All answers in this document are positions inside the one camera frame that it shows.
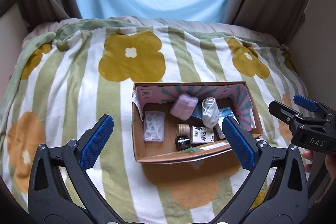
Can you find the beige tape roll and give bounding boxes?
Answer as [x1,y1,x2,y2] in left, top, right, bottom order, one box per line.
[176,123,190,136]

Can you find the person's right hand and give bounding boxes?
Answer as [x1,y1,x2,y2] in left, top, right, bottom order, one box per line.
[302,150,335,181]

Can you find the clear floss pick box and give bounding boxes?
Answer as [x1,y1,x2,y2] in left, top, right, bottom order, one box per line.
[143,111,165,142]

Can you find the pink towel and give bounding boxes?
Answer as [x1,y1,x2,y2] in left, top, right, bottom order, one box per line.
[170,93,198,121]

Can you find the white sock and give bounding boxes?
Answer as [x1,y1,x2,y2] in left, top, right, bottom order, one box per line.
[202,97,219,128]

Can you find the small blue box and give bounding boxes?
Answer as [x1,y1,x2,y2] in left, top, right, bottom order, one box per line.
[190,105,203,121]

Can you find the cardboard box pink lining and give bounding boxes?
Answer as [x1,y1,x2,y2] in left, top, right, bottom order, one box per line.
[131,81,263,164]

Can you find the white floral pattern box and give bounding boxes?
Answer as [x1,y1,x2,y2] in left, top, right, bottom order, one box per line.
[190,126,215,144]

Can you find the floral striped green blanket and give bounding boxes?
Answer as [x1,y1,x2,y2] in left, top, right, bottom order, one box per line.
[1,16,308,223]

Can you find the black cosmetic cream jar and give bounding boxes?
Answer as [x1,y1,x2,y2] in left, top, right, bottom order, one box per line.
[175,135,191,151]

